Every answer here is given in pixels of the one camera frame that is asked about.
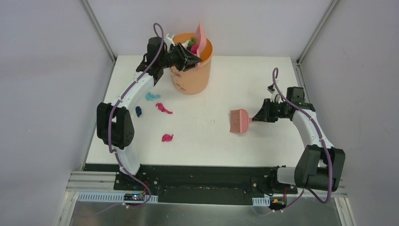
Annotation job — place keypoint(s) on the aluminium frame post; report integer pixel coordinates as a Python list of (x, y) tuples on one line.
[(319, 27), (98, 29)]

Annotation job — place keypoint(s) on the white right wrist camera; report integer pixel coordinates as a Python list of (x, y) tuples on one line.
[(275, 96)]

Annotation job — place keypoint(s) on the left aluminium frame post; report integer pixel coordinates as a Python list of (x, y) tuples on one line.
[(98, 29)]

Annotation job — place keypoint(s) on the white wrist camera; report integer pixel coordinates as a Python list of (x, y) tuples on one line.
[(275, 96), (169, 39)]

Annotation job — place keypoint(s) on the dark blue paper scrap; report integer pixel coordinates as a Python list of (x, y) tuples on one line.
[(138, 111)]

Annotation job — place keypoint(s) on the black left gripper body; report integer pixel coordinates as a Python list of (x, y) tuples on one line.
[(179, 57)]

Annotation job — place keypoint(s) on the orange plastic bucket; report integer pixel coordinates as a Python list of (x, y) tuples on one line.
[(194, 80)]

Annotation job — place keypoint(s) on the right controller circuit board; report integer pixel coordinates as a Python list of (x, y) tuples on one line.
[(278, 203)]

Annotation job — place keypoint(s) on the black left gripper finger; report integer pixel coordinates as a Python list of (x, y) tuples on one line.
[(187, 56), (185, 66)]

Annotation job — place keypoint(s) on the aluminium front rail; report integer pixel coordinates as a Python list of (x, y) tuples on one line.
[(86, 181)]

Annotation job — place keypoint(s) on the left controller circuit board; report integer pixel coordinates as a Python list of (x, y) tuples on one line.
[(134, 197)]

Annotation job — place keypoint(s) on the white paper scrap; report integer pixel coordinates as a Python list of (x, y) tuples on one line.
[(186, 44)]

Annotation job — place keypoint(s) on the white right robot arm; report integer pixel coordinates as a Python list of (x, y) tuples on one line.
[(320, 165)]

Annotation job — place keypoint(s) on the controller circuit board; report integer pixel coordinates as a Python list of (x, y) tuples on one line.
[(278, 203), (134, 197)]

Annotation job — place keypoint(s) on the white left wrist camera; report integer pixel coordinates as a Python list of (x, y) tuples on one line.
[(169, 39)]

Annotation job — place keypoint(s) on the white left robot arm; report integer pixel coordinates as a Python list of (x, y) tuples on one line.
[(114, 124)]

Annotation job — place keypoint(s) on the right aluminium frame post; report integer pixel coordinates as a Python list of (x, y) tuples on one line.
[(319, 27)]

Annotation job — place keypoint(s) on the pink plastic dustpan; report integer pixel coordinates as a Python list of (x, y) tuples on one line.
[(200, 38)]

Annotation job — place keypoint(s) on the teal paper scrap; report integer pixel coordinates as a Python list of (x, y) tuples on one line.
[(150, 96)]

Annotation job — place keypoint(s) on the pink hand brush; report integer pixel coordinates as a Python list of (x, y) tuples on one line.
[(239, 121)]

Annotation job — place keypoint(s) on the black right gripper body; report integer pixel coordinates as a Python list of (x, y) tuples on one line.
[(276, 110)]

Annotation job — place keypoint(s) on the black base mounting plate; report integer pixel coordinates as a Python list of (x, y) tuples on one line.
[(204, 184)]

